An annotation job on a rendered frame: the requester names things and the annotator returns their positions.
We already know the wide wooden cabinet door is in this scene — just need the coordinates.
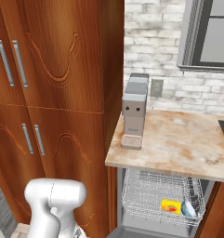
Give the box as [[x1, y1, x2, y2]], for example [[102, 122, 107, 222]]
[[27, 106, 111, 238], [0, 0, 105, 114]]

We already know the dishwasher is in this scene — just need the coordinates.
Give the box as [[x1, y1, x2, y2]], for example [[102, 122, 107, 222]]
[[115, 167, 217, 238]]

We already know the grey dishwasher door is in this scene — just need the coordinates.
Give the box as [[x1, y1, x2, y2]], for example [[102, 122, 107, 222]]
[[106, 224, 192, 238]]

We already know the pale blue bowl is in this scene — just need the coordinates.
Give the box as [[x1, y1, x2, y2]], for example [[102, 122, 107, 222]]
[[180, 199, 198, 218]]

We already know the wooden counter cabinet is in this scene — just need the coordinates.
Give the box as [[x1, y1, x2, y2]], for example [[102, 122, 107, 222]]
[[194, 181, 224, 238]]

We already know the grey coffee machine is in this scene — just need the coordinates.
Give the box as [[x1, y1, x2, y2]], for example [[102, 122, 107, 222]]
[[120, 73, 151, 152]]

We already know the tall wooden cabinet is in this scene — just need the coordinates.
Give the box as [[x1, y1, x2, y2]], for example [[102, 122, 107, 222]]
[[0, 0, 125, 238]]

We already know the grey framed window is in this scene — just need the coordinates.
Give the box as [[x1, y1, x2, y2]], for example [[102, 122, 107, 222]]
[[177, 0, 224, 71]]

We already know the grey wall outlet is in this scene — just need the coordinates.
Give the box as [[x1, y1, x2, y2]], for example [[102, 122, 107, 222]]
[[150, 78, 165, 98]]

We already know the short silver door handle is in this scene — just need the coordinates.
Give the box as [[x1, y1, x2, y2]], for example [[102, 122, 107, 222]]
[[33, 124, 46, 157], [21, 123, 34, 155]]

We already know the white wire dishwasher rack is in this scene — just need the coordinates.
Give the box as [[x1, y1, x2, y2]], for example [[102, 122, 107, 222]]
[[121, 168, 207, 228]]

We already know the long silver door handle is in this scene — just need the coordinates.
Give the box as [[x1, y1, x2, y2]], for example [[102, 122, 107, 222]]
[[11, 39, 30, 89], [0, 39, 16, 88]]

